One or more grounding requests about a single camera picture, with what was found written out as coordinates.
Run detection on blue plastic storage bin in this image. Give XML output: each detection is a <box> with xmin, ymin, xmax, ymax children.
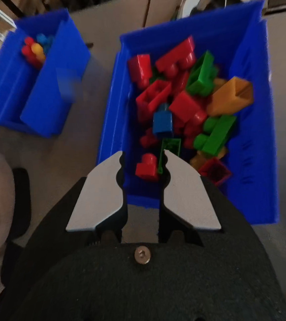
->
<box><xmin>97</xmin><ymin>0</ymin><xmax>280</xmax><ymax>225</ymax></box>
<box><xmin>0</xmin><ymin>8</ymin><xmax>92</xmax><ymax>138</ymax></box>

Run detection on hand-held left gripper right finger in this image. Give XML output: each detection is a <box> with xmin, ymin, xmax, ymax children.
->
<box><xmin>159</xmin><ymin>149</ymin><xmax>222</xmax><ymax>232</ymax></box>

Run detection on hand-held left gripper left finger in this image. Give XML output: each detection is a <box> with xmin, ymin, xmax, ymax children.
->
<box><xmin>66</xmin><ymin>151</ymin><xmax>128</xmax><ymax>233</ymax></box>

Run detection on heap of assorted mega blocks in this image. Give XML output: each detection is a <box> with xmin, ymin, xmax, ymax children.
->
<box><xmin>127</xmin><ymin>35</ymin><xmax>255</xmax><ymax>187</ymax></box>

